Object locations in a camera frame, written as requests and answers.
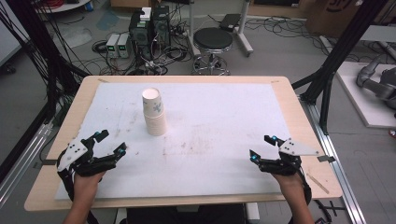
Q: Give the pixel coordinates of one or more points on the thin wooden stick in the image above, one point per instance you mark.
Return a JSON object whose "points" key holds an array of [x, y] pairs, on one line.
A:
{"points": [[317, 183]]}

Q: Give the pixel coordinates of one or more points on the person's dark clothing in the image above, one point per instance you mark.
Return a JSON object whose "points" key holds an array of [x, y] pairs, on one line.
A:
{"points": [[186, 216]]}

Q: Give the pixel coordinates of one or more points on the white platform board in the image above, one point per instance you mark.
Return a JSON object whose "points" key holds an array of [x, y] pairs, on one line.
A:
{"points": [[361, 102]]}

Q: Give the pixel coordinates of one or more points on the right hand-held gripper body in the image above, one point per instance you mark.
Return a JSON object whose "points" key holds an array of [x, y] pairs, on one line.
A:
{"points": [[285, 163]]}

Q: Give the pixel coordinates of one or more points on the person's left hand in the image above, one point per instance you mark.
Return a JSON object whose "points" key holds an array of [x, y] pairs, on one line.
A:
{"points": [[87, 184]]}

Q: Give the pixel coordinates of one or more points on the brown cardboard box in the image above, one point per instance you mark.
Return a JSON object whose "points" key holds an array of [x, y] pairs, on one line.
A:
{"points": [[336, 17]]}

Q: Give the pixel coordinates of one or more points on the black computer tower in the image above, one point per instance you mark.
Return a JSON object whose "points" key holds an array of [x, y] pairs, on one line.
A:
{"points": [[140, 37], [161, 25]]}

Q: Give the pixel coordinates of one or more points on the white metal stand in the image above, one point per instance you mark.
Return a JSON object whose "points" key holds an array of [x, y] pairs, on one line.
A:
{"points": [[243, 34]]}

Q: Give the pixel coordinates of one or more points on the grey power supply unit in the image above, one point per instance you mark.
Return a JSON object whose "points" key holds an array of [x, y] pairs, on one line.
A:
{"points": [[124, 46], [112, 45]]}

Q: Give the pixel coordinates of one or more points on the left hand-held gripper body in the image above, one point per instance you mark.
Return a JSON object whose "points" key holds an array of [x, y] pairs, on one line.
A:
{"points": [[81, 161]]}

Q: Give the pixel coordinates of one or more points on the small white box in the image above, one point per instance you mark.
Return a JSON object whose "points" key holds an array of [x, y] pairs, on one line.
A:
{"points": [[145, 14]]}

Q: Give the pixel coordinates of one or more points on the black tape strip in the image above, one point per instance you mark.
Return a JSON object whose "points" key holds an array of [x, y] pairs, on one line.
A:
{"points": [[326, 158], [49, 162]]}

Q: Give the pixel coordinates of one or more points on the white table leg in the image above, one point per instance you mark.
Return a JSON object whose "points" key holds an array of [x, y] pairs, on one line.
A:
{"points": [[252, 213]]}

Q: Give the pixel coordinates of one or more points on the aluminium rail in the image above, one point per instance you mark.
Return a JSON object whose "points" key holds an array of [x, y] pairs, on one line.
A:
{"points": [[336, 161], [25, 155]]}

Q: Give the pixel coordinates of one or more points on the stack of paper cups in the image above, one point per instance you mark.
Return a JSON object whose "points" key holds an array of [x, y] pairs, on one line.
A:
{"points": [[154, 115]]}

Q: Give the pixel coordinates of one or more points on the black round stool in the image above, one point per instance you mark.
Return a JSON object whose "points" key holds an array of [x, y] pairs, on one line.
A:
{"points": [[213, 39]]}

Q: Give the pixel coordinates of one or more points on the person's right hand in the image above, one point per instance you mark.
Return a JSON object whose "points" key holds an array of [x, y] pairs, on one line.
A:
{"points": [[289, 183]]}

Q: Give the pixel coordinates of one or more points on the white foam mat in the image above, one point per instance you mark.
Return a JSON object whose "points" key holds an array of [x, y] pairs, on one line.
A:
{"points": [[218, 140]]}

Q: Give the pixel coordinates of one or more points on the black metal frame post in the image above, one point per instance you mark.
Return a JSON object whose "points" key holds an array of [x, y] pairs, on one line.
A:
{"points": [[339, 53]]}

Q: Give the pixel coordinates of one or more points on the black flat device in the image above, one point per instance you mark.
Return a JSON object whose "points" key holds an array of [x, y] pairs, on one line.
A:
{"points": [[229, 21]]}

